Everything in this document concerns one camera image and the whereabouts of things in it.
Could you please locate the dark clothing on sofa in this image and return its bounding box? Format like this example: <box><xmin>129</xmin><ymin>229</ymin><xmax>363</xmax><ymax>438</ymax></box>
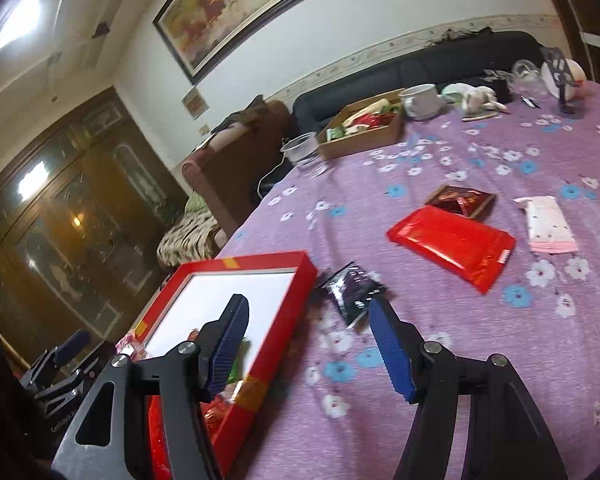
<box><xmin>425</xmin><ymin>25</ymin><xmax>496</xmax><ymax>46</ymax></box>

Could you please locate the pink white snack packet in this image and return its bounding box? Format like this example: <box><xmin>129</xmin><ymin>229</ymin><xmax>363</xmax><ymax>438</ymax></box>
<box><xmin>512</xmin><ymin>195</ymin><xmax>578</xmax><ymax>256</ymax></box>

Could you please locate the dark wooden wardrobe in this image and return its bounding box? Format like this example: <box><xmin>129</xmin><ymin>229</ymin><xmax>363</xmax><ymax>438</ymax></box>
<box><xmin>0</xmin><ymin>85</ymin><xmax>191</xmax><ymax>371</ymax></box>

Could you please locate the brown cloth on armchair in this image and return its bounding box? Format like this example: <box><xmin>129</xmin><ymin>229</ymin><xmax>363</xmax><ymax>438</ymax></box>
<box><xmin>212</xmin><ymin>95</ymin><xmax>271</xmax><ymax>136</ymax></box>

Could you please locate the white cable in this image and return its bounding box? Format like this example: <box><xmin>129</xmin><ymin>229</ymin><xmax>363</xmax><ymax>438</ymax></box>
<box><xmin>257</xmin><ymin>152</ymin><xmax>293</xmax><ymax>196</ymax></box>

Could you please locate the clear plastic cup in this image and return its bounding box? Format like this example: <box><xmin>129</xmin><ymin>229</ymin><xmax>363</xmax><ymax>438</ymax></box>
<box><xmin>280</xmin><ymin>131</ymin><xmax>322</xmax><ymax>167</ymax></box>

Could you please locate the white paper bowl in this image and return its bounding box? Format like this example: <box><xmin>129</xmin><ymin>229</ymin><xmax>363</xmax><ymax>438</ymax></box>
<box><xmin>540</xmin><ymin>57</ymin><xmax>588</xmax><ymax>101</ymax></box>

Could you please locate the small wall plaque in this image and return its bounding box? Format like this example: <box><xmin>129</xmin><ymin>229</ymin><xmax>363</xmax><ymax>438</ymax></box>
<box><xmin>181</xmin><ymin>86</ymin><xmax>211</xmax><ymax>120</ymax></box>

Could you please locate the brown armchair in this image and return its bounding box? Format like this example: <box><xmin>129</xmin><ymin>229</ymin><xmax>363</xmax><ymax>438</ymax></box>
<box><xmin>181</xmin><ymin>100</ymin><xmax>293</xmax><ymax>241</ymax></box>

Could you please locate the black snack packet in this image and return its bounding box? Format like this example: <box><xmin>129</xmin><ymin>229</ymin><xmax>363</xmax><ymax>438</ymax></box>
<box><xmin>316</xmin><ymin>261</ymin><xmax>388</xmax><ymax>330</ymax></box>

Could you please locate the wooden glass display cabinet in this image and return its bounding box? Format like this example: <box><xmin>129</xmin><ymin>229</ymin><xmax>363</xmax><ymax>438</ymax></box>
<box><xmin>530</xmin><ymin>0</ymin><xmax>600</xmax><ymax>96</ymax></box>

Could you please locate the light green cloth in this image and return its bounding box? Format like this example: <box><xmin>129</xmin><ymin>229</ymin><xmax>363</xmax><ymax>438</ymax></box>
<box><xmin>440</xmin><ymin>82</ymin><xmax>473</xmax><ymax>103</ymax></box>

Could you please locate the framed wall painting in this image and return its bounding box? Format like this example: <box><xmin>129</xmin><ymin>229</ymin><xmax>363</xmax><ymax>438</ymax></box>
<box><xmin>152</xmin><ymin>0</ymin><xmax>373</xmax><ymax>86</ymax></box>

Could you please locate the patterned brown blanket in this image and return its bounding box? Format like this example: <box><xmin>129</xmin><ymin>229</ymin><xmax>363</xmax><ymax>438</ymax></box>
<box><xmin>157</xmin><ymin>195</ymin><xmax>231</xmax><ymax>268</ymax></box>

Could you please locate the black leather sofa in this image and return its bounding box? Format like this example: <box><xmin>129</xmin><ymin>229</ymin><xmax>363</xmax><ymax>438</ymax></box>
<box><xmin>292</xmin><ymin>30</ymin><xmax>546</xmax><ymax>133</ymax></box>

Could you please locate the large red snack packet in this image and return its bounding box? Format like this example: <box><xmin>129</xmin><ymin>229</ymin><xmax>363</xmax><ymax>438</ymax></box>
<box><xmin>386</xmin><ymin>206</ymin><xmax>517</xmax><ymax>295</ymax></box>

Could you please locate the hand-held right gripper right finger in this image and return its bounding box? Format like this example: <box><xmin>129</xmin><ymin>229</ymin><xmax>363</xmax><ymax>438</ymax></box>
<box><xmin>367</xmin><ymin>297</ymin><xmax>568</xmax><ymax>480</ymax></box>

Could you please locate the dark red snack packet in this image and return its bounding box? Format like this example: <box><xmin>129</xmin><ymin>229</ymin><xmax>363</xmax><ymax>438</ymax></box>
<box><xmin>424</xmin><ymin>185</ymin><xmax>497</xmax><ymax>220</ymax></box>

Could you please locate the small pink snack packet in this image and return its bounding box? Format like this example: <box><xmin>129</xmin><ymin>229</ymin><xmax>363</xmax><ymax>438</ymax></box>
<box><xmin>116</xmin><ymin>335</ymin><xmax>148</xmax><ymax>361</ymax></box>

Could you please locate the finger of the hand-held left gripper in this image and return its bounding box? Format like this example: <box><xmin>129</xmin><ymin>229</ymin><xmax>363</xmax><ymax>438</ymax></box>
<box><xmin>20</xmin><ymin>329</ymin><xmax>90</xmax><ymax>391</ymax></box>

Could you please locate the white ceramic mug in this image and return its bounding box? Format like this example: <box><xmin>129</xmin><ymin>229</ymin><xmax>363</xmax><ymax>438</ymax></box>
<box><xmin>399</xmin><ymin>84</ymin><xmax>446</xmax><ymax>121</ymax></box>

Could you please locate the red foil snack packet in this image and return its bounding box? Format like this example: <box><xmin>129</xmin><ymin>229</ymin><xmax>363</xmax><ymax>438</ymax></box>
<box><xmin>147</xmin><ymin>392</ymin><xmax>231</xmax><ymax>480</ymax></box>

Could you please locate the red cardboard box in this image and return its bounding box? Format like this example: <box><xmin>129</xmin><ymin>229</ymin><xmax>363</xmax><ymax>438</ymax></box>
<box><xmin>115</xmin><ymin>251</ymin><xmax>318</xmax><ymax>478</ymax></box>

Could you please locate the purple floral tablecloth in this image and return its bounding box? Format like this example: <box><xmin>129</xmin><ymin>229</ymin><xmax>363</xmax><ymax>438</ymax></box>
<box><xmin>215</xmin><ymin>82</ymin><xmax>600</xmax><ymax>480</ymax></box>

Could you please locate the ceiling light panel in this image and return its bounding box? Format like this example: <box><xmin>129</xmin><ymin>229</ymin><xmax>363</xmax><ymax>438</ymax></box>
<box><xmin>0</xmin><ymin>0</ymin><xmax>46</xmax><ymax>61</ymax></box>

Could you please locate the brown cardboard tray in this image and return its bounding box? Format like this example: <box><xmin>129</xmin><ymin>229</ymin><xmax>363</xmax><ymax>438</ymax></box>
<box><xmin>316</xmin><ymin>89</ymin><xmax>406</xmax><ymax>160</ymax></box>

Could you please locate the black phone stand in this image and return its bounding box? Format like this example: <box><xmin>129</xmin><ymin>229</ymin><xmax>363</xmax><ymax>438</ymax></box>
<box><xmin>542</xmin><ymin>47</ymin><xmax>586</xmax><ymax>120</ymax></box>

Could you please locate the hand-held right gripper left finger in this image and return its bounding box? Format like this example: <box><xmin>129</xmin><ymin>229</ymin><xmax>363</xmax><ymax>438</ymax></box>
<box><xmin>50</xmin><ymin>293</ymin><xmax>251</xmax><ymax>480</ymax></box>

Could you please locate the small red snack packet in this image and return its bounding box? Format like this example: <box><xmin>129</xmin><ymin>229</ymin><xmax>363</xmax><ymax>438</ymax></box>
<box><xmin>352</xmin><ymin>112</ymin><xmax>396</xmax><ymax>131</ymax></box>

